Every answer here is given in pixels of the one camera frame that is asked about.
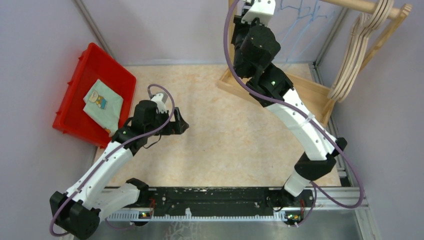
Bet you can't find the wooden hanger rack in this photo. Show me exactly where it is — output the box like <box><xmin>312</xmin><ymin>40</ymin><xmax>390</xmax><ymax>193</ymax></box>
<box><xmin>216</xmin><ymin>0</ymin><xmax>413</xmax><ymax>125</ymax></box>

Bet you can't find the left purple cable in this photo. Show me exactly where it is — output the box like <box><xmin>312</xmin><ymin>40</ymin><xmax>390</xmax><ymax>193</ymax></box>
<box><xmin>48</xmin><ymin>83</ymin><xmax>176</xmax><ymax>237</ymax></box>

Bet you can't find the folded light green cloth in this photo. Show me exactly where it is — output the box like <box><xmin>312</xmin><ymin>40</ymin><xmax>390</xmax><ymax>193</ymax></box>
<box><xmin>83</xmin><ymin>79</ymin><xmax>124</xmax><ymax>137</ymax></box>

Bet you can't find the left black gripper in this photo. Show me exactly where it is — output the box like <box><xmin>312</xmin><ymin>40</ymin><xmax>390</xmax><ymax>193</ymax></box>
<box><xmin>145</xmin><ymin>106</ymin><xmax>189</xmax><ymax>137</ymax></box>

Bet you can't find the red plastic bin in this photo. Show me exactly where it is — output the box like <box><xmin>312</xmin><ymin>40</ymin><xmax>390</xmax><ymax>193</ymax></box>
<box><xmin>52</xmin><ymin>42</ymin><xmax>137</xmax><ymax>148</ymax></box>

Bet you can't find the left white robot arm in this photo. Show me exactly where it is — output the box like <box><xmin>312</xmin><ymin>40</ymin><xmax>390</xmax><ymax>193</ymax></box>
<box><xmin>49</xmin><ymin>99</ymin><xmax>189</xmax><ymax>240</ymax></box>

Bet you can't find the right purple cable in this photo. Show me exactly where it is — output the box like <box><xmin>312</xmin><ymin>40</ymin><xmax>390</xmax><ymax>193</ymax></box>
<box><xmin>223</xmin><ymin>0</ymin><xmax>365</xmax><ymax>228</ymax></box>

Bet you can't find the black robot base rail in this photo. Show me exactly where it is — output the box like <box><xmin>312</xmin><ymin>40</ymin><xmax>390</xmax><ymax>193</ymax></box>
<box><xmin>129</xmin><ymin>187</ymin><xmax>314</xmax><ymax>218</ymax></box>

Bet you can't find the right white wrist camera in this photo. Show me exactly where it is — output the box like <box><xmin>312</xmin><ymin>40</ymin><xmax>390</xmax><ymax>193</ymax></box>
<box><xmin>241</xmin><ymin>0</ymin><xmax>276</xmax><ymax>27</ymax></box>

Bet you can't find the beige plastic hanger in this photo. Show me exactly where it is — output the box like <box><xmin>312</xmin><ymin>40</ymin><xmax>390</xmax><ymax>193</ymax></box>
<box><xmin>327</xmin><ymin>0</ymin><xmax>385</xmax><ymax>100</ymax></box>
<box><xmin>327</xmin><ymin>0</ymin><xmax>388</xmax><ymax>100</ymax></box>
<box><xmin>331</xmin><ymin>0</ymin><xmax>396</xmax><ymax>103</ymax></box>
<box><xmin>329</xmin><ymin>0</ymin><xmax>392</xmax><ymax>102</ymax></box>

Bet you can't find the blue wire hanger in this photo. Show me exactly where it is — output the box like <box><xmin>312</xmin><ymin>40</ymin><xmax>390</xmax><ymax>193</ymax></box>
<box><xmin>276</xmin><ymin>0</ymin><xmax>299</xmax><ymax>36</ymax></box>
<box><xmin>291</xmin><ymin>0</ymin><xmax>336</xmax><ymax>62</ymax></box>
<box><xmin>280</xmin><ymin>0</ymin><xmax>320</xmax><ymax>63</ymax></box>

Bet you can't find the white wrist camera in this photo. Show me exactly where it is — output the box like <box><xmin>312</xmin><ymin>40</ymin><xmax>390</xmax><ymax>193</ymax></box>
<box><xmin>150</xmin><ymin>92</ymin><xmax>168</xmax><ymax>114</ymax></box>
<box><xmin>241</xmin><ymin>0</ymin><xmax>276</xmax><ymax>27</ymax></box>

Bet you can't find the purple cable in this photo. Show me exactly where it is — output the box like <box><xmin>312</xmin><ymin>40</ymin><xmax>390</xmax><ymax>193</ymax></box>
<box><xmin>48</xmin><ymin>83</ymin><xmax>176</xmax><ymax>237</ymax></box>
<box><xmin>223</xmin><ymin>0</ymin><xmax>365</xmax><ymax>228</ymax></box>

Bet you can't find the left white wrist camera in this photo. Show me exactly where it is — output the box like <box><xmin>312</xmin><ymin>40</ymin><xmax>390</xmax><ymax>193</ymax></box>
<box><xmin>150</xmin><ymin>92</ymin><xmax>168</xmax><ymax>114</ymax></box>

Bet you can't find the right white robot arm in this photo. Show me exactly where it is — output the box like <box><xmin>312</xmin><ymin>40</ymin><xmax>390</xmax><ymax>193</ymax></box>
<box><xmin>231</xmin><ymin>15</ymin><xmax>347</xmax><ymax>206</ymax></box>

